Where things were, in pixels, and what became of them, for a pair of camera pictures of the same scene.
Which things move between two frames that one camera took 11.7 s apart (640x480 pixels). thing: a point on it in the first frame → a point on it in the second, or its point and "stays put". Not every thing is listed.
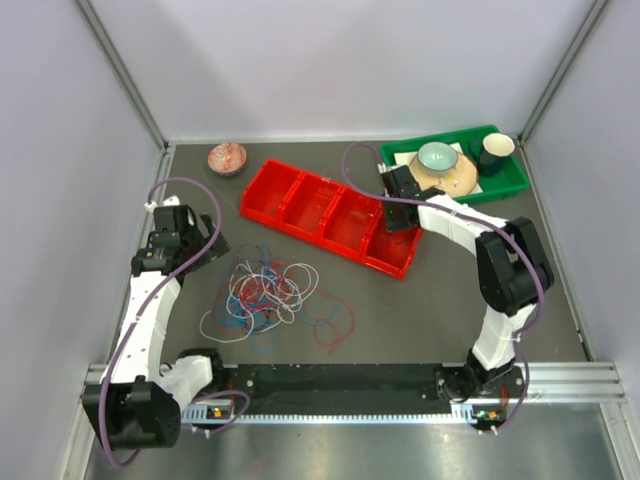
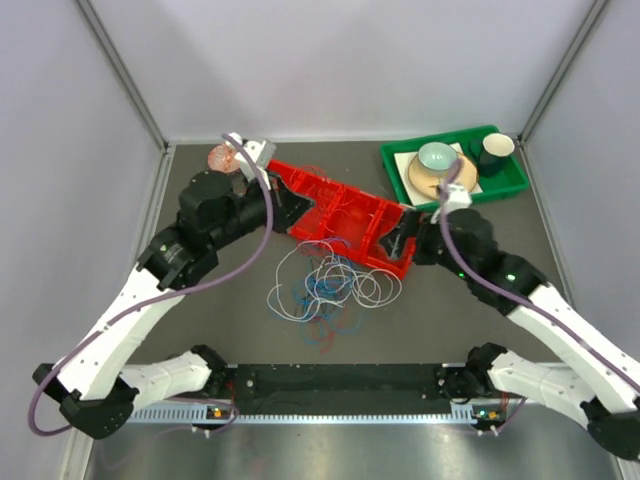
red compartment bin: x=329 y=215 stays put
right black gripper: x=392 y=225 → x=411 y=224
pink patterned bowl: x=227 y=159 stays put
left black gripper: x=217 y=249 → x=289 y=205
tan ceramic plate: x=453 y=182 stays put
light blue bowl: x=437 y=157 stays put
